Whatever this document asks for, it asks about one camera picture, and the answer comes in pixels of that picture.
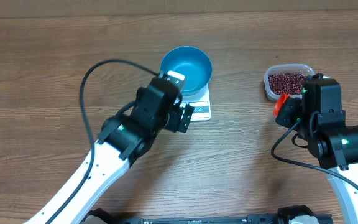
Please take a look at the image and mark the clear plastic food container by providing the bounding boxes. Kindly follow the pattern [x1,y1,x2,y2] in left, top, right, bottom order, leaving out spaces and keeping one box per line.
[264,63,314,101]

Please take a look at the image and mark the white digital kitchen scale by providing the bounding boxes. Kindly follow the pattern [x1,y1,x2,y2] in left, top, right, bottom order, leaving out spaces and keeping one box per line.
[180,85,211,122]

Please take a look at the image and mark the teal blue plastic bowl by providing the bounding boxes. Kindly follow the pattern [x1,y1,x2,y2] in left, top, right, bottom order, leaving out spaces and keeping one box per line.
[160,46,213,96]

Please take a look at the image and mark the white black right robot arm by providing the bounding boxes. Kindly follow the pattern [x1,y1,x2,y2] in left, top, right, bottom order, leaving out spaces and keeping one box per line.
[274,73,358,223]

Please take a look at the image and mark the orange scoop with blue handle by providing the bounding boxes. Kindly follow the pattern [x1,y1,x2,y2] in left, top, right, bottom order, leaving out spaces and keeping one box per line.
[273,93,291,116]

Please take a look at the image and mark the red adzuki beans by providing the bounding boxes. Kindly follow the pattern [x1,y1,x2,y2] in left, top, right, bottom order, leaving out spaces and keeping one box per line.
[268,72,306,95]

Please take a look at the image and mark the cardboard back panel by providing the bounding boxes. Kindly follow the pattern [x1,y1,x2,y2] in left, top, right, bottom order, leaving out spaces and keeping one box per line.
[0,0,358,19]

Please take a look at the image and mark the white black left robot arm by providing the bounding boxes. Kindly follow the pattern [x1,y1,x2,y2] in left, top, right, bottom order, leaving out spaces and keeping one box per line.
[28,71,194,223]

